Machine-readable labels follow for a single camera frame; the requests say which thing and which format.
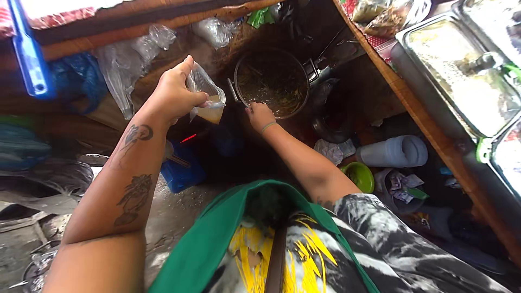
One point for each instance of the blue plastic container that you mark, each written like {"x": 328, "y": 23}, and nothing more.
{"x": 183, "y": 173}

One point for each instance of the white translucent plastic jar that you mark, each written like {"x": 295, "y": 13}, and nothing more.
{"x": 382, "y": 153}

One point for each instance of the person's left index finger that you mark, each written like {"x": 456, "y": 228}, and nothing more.
{"x": 186, "y": 66}

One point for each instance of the blue plastic bag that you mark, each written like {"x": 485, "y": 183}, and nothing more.
{"x": 83, "y": 79}

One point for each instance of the person's right fingers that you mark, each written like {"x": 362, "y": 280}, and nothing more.
{"x": 252, "y": 108}

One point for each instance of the red and white tablecloth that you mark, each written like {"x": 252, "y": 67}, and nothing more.
{"x": 380, "y": 44}

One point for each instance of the person's left hand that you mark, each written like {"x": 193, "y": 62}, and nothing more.
{"x": 173, "y": 91}

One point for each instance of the small crumpled clear bag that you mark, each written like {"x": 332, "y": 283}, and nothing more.
{"x": 215, "y": 32}

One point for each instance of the tied bags of food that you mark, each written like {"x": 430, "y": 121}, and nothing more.
{"x": 382, "y": 15}

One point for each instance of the large metal cooking pot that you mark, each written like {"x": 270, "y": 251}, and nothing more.
{"x": 272, "y": 117}

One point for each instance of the red and white cloth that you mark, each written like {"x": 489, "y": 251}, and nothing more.
{"x": 61, "y": 16}

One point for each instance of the teal plastic bag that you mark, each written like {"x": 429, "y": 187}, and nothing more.
{"x": 22, "y": 146}

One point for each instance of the black round stove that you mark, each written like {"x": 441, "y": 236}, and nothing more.
{"x": 331, "y": 132}

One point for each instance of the person's left thumb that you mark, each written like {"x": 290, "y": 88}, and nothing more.
{"x": 199, "y": 99}

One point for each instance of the person's left forearm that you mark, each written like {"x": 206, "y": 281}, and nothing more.
{"x": 126, "y": 175}

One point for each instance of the gray trash bin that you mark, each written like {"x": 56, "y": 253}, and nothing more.
{"x": 384, "y": 195}

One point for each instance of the long clear plastic bag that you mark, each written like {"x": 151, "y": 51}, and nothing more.
{"x": 122, "y": 67}

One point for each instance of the person's right hand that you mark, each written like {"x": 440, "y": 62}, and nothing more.
{"x": 261, "y": 117}

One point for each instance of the person's right forearm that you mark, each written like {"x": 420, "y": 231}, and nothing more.
{"x": 305, "y": 156}

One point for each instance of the soup with green leaves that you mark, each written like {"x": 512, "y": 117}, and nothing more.
{"x": 274, "y": 85}

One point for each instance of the green plastic bag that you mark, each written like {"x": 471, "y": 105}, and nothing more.
{"x": 260, "y": 17}

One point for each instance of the wooden-edged food counter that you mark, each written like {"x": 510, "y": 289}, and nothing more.
{"x": 431, "y": 126}

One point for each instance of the rectangular metal food tray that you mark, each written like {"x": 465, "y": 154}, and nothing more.
{"x": 451, "y": 69}
{"x": 498, "y": 24}
{"x": 506, "y": 154}

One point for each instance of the wooden-edged wall shelf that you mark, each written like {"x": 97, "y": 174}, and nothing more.
{"x": 163, "y": 30}

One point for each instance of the clear bag of broth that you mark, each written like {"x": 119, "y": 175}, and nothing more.
{"x": 209, "y": 103}

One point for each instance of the lime green plastic bowl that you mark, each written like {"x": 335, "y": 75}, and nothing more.
{"x": 367, "y": 178}

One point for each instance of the large translucent gray bag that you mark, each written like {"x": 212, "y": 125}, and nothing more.
{"x": 49, "y": 179}

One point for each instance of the crumpled white plastic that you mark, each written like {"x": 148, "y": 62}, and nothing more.
{"x": 331, "y": 150}

